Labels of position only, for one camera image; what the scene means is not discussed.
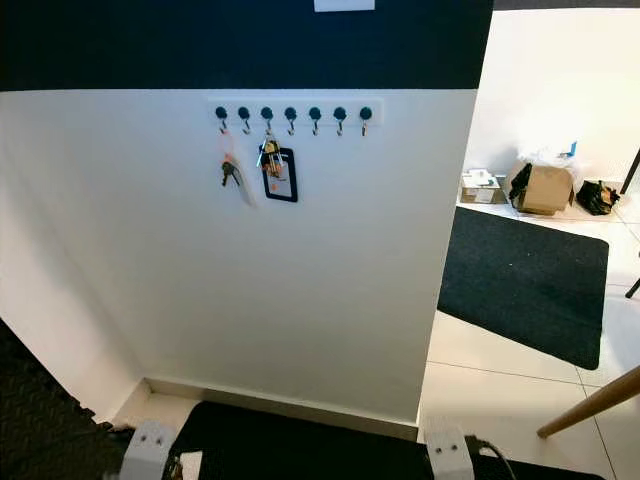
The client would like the black card holder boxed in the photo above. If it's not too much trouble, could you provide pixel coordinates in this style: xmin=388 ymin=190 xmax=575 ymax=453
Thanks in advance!
xmin=258 ymin=130 xmax=299 ymax=204

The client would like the white key hook rack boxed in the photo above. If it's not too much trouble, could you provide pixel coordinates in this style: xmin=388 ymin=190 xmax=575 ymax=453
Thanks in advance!
xmin=207 ymin=98 xmax=383 ymax=136

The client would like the black textured foam mat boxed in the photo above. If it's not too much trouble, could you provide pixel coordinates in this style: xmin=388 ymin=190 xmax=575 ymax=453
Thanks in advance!
xmin=0 ymin=320 xmax=136 ymax=480

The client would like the black floor mat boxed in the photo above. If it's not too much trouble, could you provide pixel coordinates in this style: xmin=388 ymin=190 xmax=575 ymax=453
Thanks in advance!
xmin=437 ymin=205 xmax=611 ymax=371
xmin=170 ymin=400 xmax=606 ymax=480

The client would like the small white box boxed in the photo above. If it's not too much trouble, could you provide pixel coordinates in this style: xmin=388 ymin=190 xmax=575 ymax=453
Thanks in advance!
xmin=460 ymin=168 xmax=501 ymax=204

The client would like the brown cardboard box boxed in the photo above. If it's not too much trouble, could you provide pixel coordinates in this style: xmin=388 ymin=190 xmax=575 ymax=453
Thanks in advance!
xmin=512 ymin=163 xmax=576 ymax=217

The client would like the clear plastic bag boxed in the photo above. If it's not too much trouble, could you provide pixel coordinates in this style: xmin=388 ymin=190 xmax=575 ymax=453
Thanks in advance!
xmin=525 ymin=141 xmax=583 ymax=171

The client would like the small black bag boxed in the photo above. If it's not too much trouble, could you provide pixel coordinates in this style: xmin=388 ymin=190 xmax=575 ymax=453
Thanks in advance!
xmin=577 ymin=180 xmax=621 ymax=216

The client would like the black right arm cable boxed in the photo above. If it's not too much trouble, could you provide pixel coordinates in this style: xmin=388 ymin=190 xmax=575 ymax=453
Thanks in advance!
xmin=470 ymin=438 xmax=523 ymax=480

